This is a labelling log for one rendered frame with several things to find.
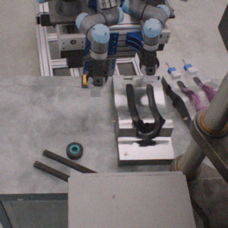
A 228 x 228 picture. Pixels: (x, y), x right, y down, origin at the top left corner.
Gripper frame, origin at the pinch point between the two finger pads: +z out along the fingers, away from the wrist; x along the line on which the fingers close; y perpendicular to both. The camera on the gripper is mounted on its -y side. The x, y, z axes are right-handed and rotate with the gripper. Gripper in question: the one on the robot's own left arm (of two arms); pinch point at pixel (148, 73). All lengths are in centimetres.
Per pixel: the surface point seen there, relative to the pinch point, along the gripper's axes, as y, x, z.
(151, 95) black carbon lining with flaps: -11.0, -0.8, 4.5
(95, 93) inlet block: -13.4, 28.3, -4.8
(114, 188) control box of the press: -80, 22, -69
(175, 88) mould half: -4.3, -15.0, 10.1
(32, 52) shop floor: 99, 88, 97
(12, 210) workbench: -62, 75, 23
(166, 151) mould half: -44.0, -3.7, 2.4
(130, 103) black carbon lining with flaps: -16.2, 11.0, 2.4
